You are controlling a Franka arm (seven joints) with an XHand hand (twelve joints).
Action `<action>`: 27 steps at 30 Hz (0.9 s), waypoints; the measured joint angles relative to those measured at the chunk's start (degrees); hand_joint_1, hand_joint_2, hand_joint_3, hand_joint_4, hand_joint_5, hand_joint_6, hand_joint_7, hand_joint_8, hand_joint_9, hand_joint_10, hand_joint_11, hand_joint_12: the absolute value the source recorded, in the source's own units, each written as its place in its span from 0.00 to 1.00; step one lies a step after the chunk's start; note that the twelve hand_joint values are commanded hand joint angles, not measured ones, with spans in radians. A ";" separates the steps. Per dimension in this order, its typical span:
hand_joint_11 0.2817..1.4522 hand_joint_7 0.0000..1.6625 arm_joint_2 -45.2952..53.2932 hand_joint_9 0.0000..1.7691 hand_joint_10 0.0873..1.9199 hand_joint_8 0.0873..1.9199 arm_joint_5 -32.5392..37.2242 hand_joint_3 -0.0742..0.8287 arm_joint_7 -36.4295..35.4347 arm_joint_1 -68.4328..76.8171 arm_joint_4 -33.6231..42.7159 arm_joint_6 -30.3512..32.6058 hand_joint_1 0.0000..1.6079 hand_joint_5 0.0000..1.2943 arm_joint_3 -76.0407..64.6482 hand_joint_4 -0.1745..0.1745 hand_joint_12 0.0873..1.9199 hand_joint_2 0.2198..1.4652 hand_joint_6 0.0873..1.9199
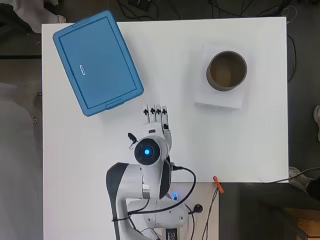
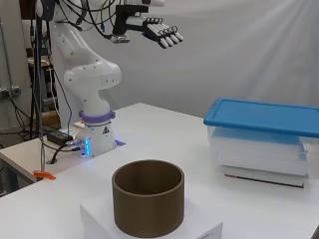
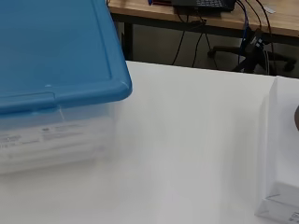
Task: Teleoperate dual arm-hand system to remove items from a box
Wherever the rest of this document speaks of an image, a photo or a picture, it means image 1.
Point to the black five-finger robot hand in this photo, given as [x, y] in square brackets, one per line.
[165, 118]

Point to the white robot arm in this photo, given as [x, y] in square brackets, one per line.
[146, 152]

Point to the white flat box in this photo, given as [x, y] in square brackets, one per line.
[216, 100]

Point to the brown round tub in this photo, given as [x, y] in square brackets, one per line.
[226, 71]

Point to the orange clamp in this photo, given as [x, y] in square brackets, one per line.
[218, 184]

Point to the blue plastic lid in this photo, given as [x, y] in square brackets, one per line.
[96, 63]

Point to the black round plug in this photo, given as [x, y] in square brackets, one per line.
[198, 208]

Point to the person's shoe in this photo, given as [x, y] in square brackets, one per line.
[298, 178]

